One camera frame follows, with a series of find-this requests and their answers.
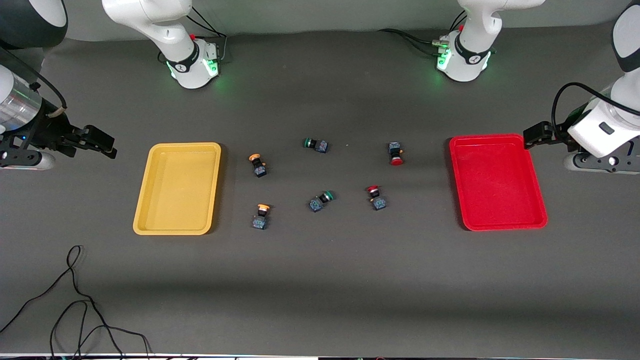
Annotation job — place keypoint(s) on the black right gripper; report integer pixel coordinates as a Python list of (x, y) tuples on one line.
[(46, 132)]

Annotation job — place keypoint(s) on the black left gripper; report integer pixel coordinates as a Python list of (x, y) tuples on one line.
[(556, 135)]

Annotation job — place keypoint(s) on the yellow push button switch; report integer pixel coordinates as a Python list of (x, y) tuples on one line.
[(259, 167), (260, 217)]

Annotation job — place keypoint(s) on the red push button switch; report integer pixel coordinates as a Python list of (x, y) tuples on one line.
[(376, 199), (396, 152)]

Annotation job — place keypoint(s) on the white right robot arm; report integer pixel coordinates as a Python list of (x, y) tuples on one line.
[(165, 30)]

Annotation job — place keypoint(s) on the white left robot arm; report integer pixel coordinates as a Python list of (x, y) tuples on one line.
[(475, 30)]

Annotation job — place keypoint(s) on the red plastic tray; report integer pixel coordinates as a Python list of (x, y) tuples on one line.
[(497, 182)]

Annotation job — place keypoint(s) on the yellow plastic tray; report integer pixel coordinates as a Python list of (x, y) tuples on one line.
[(177, 190)]

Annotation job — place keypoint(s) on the green push button switch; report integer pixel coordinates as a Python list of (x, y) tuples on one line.
[(320, 201), (318, 145)]

